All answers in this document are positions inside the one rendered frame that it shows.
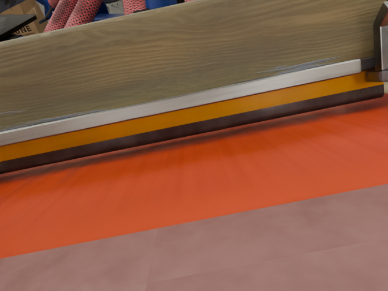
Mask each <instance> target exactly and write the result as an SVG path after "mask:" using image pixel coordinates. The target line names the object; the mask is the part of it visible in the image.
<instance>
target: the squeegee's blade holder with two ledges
mask: <svg viewBox="0 0 388 291"><path fill-rule="evenodd" d="M359 73H361V60H360V59H354V60H350V61H344V62H339V63H335V64H330V65H325V66H319V67H315V68H310V69H305V70H299V71H296V72H290V73H285V74H280V75H276V76H271V77H265V78H262V79H257V80H251V81H246V82H242V83H237V84H232V85H226V86H223V87H218V88H212V89H207V90H203V91H197V92H193V93H189V94H183V95H178V96H173V97H169V98H164V99H158V100H153V101H150V102H144V103H139V104H135V105H130V106H125V107H119V108H116V109H110V110H105V111H100V112H96V113H91V114H86V115H80V116H77V117H71V118H66V119H62V120H57V121H51V122H46V123H42V124H37V125H32V126H26V127H23V128H18V129H12V130H7V131H3V132H0V147H3V146H8V145H12V144H17V143H22V142H26V141H31V140H37V139H42V138H45V137H51V136H56V135H62V134H66V133H71V132H76V131H80V130H85V129H91V128H96V127H100V126H105V125H110V124H116V123H119V122H125V121H130V120H135V119H139V118H144V117H150V116H153V115H159V114H164V113H169V112H173V111H179V110H184V109H190V108H193V107H198V106H204V105H209V104H213V103H218V102H224V101H227V100H232V99H238V98H243V97H247V96H252V95H257V94H263V93H266V92H272V91H277V90H281V89H286V88H292V87H297V86H301V85H306V84H312V83H317V82H320V81H326V80H331V79H337V78H340V77H346V76H351V75H354V74H359Z"/></svg>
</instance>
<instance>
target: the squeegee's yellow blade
mask: <svg viewBox="0 0 388 291"><path fill-rule="evenodd" d="M371 70H375V69H371ZM367 71H370V70H366V71H362V72H361V73H359V74H354V75H351V76H346V77H340V78H337V79H331V80H326V81H320V82H317V83H312V84H306V85H301V86H297V87H292V88H286V89H281V90H277V91H272V92H266V93H263V94H257V95H252V96H247V97H243V98H238V99H232V100H227V101H224V102H218V103H213V104H209V105H204V106H198V107H193V108H190V109H184V110H179V111H173V112H169V113H164V114H159V115H153V116H150V117H144V118H139V119H135V120H130V121H125V122H119V123H116V124H110V125H105V126H100V127H96V128H91V129H85V130H80V131H76V132H71V133H66V134H62V135H56V136H51V137H45V138H42V139H37V140H31V141H26V142H22V143H17V144H12V145H6V146H3V147H0V162H2V161H7V160H11V159H16V158H22V157H25V156H31V155H36V154H41V153H45V152H50V151H56V150H61V149H65V148H70V147H76V146H81V145H85V144H90V143H96V142H99V141H105V140H110V139H116V138H119V137H125V136H130V135H135V134H139V133H144V132H150V131H153V130H159V129H164V128H170V127H174V126H179V125H184V124H190V123H193V122H199V121H204V120H210V119H213V118H219V117H224V116H227V115H233V114H238V113H244V112H248V111H253V110H259V109H264V108H268V107H273V106H278V105H284V104H287V103H293V102H298V101H302V100H307V99H313V98H318V97H321V96H327V95H332V94H338V93H342V92H347V91H353V90H356V89H362V88H367V87H372V86H376V85H381V84H384V82H373V81H367V80H366V72H367Z"/></svg>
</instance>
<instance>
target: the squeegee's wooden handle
mask: <svg viewBox="0 0 388 291"><path fill-rule="evenodd" d="M386 1H387V0H194V1H189V2H184V3H179V4H175V5H170V6H165V7H162V8H156V9H151V10H146V11H143V12H137V13H132V14H127V15H124V16H119V17H113V18H108V19H105V20H100V21H95V22H91V23H86V24H81V25H76V26H72V27H67V28H62V29H57V30H53V31H48V32H44V33H38V34H35V35H29V36H25V37H21V38H16V39H10V40H6V41H2V42H0V132H3V131H7V130H12V129H18V128H23V127H26V126H32V125H37V124H42V123H46V122H51V121H57V120H62V119H66V118H71V117H77V116H80V115H86V114H91V113H96V112H100V111H105V110H110V109H116V108H119V107H125V106H130V105H135V104H139V103H144V102H150V101H153V100H158V99H164V98H169V97H173V96H178V95H183V94H189V93H193V92H197V91H203V90H207V89H212V88H218V87H223V86H226V85H232V84H237V83H242V82H246V81H251V80H257V79H262V78H265V77H271V76H276V75H280V74H285V73H290V72H296V71H299V70H305V69H310V68H315V67H319V66H325V65H330V64H335V63H339V62H344V61H350V60H354V59H360V60H361V71H366V70H371V69H375V56H374V32H373V24H374V21H375V19H376V17H377V14H378V12H379V10H380V8H381V6H382V3H384V2H386Z"/></svg>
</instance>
